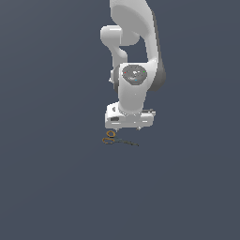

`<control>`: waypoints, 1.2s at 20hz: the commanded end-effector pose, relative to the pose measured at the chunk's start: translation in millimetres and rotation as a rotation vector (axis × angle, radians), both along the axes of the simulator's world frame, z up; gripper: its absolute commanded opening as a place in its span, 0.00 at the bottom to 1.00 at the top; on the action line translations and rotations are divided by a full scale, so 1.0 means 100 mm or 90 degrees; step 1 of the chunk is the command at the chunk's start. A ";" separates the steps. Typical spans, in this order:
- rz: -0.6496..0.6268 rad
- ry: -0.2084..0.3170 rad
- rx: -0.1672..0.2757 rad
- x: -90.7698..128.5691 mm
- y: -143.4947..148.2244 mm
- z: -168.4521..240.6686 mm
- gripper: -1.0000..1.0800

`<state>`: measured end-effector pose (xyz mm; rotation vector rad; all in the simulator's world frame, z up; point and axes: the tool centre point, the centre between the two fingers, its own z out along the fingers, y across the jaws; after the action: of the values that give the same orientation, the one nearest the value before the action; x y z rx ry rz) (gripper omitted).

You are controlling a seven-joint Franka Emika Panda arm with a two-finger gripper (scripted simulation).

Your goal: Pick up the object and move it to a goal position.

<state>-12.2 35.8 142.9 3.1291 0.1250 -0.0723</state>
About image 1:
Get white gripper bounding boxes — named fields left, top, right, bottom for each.
left=104, top=101, right=157, bottom=132

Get orange-handled scissors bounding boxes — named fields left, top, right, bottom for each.
left=101, top=130, right=140, bottom=147

